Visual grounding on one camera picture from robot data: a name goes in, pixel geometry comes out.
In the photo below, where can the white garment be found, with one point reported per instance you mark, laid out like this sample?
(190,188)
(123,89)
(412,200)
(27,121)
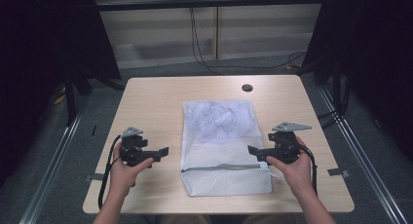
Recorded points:
(217,118)

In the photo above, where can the dark curtain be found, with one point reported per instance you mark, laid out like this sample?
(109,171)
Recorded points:
(39,55)
(373,55)

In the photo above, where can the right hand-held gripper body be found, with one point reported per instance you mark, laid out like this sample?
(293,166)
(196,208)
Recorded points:
(285,147)

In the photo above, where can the black metal stand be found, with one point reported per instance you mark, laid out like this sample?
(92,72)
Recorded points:
(69,100)

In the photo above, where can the black floor tape strip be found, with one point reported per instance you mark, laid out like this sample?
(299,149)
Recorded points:
(93,130)

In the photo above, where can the person's right hand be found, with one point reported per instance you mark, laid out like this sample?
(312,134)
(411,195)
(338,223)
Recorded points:
(298,175)

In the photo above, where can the metal floor rail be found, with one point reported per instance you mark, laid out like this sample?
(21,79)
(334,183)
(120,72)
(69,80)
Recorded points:
(48,172)
(363,165)

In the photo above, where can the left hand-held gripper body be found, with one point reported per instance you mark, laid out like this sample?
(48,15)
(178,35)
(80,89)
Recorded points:
(131,151)

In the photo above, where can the grey tape piece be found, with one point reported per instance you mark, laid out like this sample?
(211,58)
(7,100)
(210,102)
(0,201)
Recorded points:
(95,177)
(337,172)

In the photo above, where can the white mesh laundry bag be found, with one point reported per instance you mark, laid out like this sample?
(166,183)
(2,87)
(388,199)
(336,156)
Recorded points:
(224,181)

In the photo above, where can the person's left hand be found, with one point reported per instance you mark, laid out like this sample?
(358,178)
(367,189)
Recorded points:
(121,178)

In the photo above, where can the black horizontal bar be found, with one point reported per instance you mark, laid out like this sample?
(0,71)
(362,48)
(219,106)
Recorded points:
(207,3)

